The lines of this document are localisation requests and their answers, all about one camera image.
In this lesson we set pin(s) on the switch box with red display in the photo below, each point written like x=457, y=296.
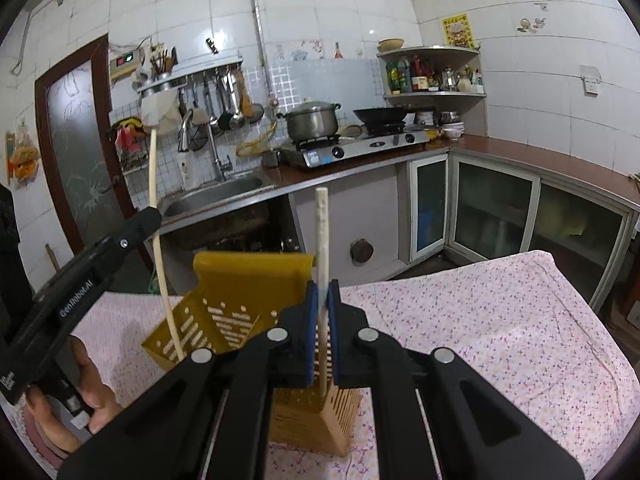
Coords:
x=125, y=62

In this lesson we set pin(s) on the steel pot with lid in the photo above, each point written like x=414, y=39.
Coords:
x=312, y=122

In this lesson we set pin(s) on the beige bowl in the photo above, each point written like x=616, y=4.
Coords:
x=391, y=44

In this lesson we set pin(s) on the chrome faucet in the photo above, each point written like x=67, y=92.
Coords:
x=220, y=162

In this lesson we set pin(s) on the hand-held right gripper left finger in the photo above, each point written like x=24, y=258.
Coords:
x=311, y=332

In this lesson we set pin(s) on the corner wall shelf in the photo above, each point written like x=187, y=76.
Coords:
x=435, y=93

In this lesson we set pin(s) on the row of condiment bottles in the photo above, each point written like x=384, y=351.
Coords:
x=420, y=77

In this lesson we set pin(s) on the brown frosted glass door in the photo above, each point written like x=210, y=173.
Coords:
x=80, y=160

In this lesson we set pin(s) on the black wok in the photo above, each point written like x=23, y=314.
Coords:
x=380, y=115

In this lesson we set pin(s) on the grey wall pipe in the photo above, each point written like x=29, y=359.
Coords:
x=259, y=35

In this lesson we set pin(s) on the steel gas stove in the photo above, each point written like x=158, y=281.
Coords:
x=360, y=147

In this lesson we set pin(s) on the kitchen counter cabinet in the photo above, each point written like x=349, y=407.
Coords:
x=490, y=205

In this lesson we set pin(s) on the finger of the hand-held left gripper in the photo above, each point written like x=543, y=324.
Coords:
x=140, y=225

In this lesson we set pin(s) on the yellow slotted utensil holder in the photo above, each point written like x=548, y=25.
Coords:
x=220, y=280

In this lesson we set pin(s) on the pale wooden chopstick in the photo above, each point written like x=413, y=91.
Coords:
x=321, y=240
x=161, y=265

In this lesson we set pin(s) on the white hanging bag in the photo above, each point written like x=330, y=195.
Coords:
x=160, y=112

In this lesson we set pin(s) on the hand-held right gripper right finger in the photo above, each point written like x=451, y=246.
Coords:
x=334, y=332

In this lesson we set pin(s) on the round brown cabinet cap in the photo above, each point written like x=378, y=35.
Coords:
x=360, y=252

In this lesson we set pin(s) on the orange hanging bag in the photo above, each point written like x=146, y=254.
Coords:
x=22, y=157

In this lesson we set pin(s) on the white wall socket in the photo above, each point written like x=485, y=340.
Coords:
x=590, y=80

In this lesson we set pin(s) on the steel kitchen sink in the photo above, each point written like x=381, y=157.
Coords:
x=215, y=197

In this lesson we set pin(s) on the steel wall utensil rack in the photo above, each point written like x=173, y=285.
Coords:
x=190, y=71

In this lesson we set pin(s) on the yellow wall poster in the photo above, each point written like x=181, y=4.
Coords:
x=456, y=31

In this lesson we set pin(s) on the hanging cooking utensils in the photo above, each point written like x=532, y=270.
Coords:
x=225, y=102

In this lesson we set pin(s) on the person's left hand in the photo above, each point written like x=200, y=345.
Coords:
x=95, y=385

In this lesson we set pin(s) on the stack of white bowls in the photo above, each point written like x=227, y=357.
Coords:
x=452, y=131

